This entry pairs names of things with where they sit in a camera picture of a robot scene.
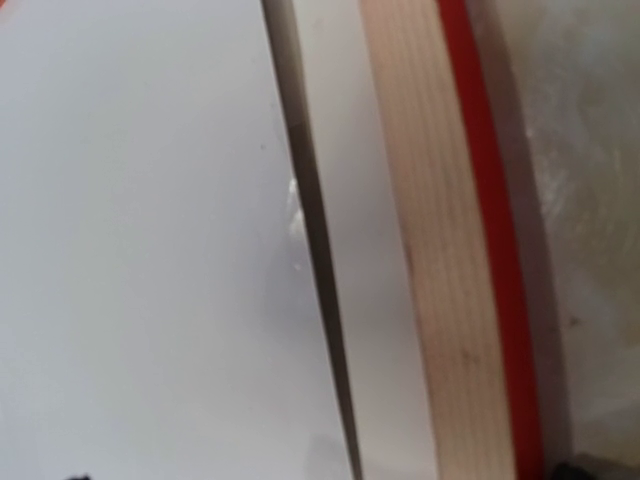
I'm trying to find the red wooden picture frame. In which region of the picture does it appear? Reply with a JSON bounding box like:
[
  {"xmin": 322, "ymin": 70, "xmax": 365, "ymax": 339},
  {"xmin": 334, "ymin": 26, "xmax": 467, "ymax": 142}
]
[{"xmin": 360, "ymin": 1, "xmax": 544, "ymax": 479}]

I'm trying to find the cat photo print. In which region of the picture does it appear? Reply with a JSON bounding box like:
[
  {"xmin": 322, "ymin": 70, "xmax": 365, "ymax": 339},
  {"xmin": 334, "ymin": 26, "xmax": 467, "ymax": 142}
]
[{"xmin": 1, "ymin": 1, "xmax": 351, "ymax": 479}]

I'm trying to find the white photo mat board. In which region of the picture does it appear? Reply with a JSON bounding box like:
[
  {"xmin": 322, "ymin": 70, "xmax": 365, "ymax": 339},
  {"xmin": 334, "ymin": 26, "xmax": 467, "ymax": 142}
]
[{"xmin": 294, "ymin": 1, "xmax": 438, "ymax": 479}]

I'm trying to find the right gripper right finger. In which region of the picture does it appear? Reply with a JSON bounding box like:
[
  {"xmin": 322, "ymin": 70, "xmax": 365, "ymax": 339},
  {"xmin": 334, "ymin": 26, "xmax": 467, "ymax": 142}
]
[{"xmin": 549, "ymin": 458, "xmax": 595, "ymax": 480}]

